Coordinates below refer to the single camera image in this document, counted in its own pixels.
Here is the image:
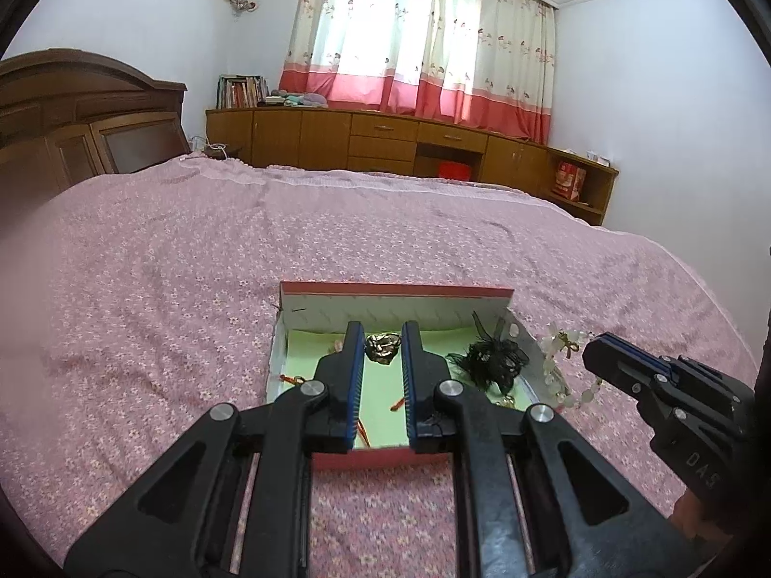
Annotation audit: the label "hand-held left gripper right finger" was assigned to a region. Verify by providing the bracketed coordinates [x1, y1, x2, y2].
[401, 320, 703, 578]

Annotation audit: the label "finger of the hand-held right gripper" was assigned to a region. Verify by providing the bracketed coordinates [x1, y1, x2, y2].
[599, 332, 683, 377]
[581, 340, 681, 403]

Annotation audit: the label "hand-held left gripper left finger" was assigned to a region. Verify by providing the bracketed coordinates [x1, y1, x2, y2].
[63, 320, 366, 578]

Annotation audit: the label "bronze metal bracelet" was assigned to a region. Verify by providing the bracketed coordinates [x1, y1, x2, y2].
[364, 332, 403, 367]

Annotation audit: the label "pale jade bead bracelet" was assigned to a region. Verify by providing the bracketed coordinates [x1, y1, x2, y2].
[542, 323, 603, 410]

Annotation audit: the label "red string bracelet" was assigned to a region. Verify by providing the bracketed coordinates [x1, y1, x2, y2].
[355, 396, 407, 447]

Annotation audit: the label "pink cardboard box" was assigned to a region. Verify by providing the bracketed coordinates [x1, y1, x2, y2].
[265, 280, 570, 472]

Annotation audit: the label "black lace hair clip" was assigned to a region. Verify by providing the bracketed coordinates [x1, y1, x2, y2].
[446, 311, 531, 395]

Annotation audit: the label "red gift box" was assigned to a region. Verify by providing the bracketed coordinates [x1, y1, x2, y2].
[553, 159, 588, 201]

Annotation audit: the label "pink floral bedspread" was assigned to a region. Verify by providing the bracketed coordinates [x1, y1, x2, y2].
[0, 153, 760, 578]

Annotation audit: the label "small white boxes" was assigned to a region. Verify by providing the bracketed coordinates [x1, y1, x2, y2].
[557, 147, 611, 167]

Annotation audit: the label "long wooden cabinet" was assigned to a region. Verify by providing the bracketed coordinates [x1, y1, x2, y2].
[205, 107, 620, 226]

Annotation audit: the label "folded clothes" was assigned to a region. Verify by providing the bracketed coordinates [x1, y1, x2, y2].
[265, 90, 329, 109]

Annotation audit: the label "row of books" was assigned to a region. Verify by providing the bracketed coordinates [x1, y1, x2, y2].
[217, 74, 270, 109]

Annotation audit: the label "white and pink curtain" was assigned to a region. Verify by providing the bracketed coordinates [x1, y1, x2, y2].
[278, 0, 558, 145]

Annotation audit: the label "dark wooden headboard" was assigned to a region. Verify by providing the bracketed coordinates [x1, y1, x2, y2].
[0, 48, 192, 197]

